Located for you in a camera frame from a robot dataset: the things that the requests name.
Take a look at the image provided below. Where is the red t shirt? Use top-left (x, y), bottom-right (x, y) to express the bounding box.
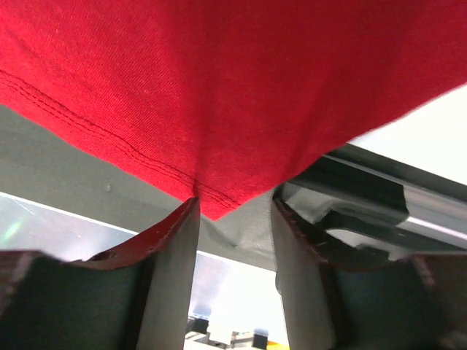
top-left (1, 1), bottom-right (466, 219)

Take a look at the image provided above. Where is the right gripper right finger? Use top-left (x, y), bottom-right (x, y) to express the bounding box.
top-left (271, 199), bottom-right (466, 349)

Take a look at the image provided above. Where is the aluminium front frame rail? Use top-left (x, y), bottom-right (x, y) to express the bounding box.
top-left (274, 144), bottom-right (466, 260)

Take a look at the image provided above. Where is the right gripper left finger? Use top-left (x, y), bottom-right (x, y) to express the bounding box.
top-left (1, 198), bottom-right (201, 349)

